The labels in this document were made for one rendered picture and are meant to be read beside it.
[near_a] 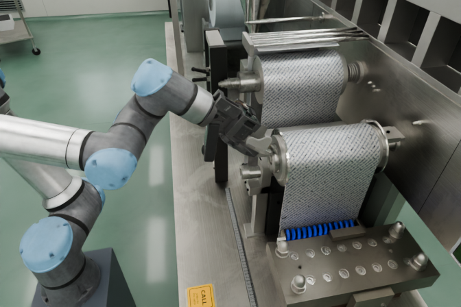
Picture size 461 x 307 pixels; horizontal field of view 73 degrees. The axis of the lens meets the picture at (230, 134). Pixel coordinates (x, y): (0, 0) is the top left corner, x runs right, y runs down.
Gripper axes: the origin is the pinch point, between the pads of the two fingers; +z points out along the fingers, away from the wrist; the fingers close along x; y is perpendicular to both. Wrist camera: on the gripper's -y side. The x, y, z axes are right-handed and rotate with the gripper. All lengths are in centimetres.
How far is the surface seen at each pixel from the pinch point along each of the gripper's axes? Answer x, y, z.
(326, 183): -6.7, 4.4, 16.3
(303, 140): -2.0, 9.0, 4.5
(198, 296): -15.8, -39.3, 6.9
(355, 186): -6.7, 7.6, 24.9
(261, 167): 1.6, -4.9, 4.8
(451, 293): 3, -22, 172
